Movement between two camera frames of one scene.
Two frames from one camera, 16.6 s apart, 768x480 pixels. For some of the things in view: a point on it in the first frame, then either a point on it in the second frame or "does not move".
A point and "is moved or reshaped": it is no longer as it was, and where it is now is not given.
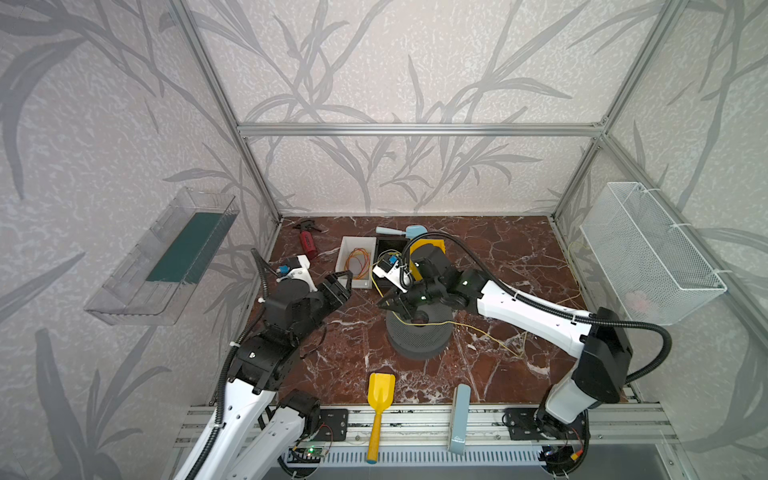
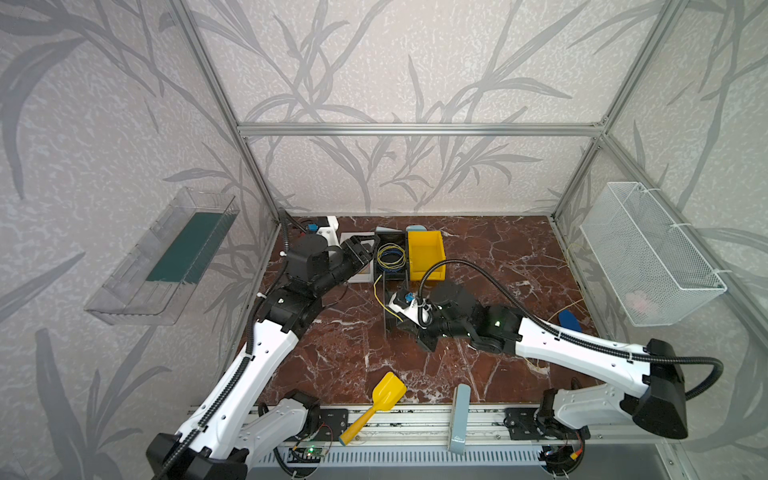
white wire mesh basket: (657, 274) does not move
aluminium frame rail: (426, 130) does not move
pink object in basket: (636, 300) does not move
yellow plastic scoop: (381, 389) is moved or reshaped
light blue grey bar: (461, 399) does not move
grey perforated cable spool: (427, 335) is moved or reshaped
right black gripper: (402, 294) to (414, 321)
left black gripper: (324, 293) to (363, 252)
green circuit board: (314, 451) does not move
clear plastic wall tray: (154, 280) does not move
